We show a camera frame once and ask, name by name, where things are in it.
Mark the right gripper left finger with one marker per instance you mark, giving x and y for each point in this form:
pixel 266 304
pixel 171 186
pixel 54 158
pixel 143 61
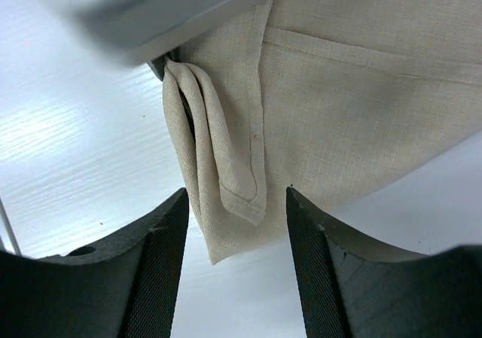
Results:
pixel 123 285

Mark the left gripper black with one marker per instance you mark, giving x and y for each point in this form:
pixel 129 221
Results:
pixel 158 64

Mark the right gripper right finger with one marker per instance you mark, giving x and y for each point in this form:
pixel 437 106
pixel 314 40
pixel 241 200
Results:
pixel 353 285

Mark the beige cloth napkin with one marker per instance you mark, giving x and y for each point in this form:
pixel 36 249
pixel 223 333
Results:
pixel 336 98

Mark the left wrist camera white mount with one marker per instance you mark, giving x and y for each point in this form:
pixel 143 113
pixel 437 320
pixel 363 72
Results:
pixel 131 32

